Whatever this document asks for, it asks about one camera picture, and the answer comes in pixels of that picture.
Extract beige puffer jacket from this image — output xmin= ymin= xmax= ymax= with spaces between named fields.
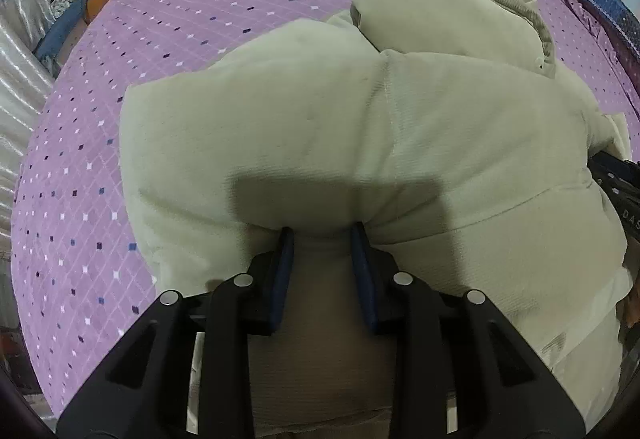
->
xmin=119 ymin=0 xmax=632 ymax=438

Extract silver striped curtain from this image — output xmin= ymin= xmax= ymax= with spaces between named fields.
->
xmin=1 ymin=0 xmax=55 ymax=251

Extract blue cloth on cabinet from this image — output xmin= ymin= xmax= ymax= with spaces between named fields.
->
xmin=34 ymin=0 xmax=90 ymax=64

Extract orange bedside cabinet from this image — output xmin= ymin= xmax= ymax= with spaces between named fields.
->
xmin=84 ymin=0 xmax=109 ymax=24

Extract purple dotted bed sheet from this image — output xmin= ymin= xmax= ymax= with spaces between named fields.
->
xmin=11 ymin=0 xmax=639 ymax=413

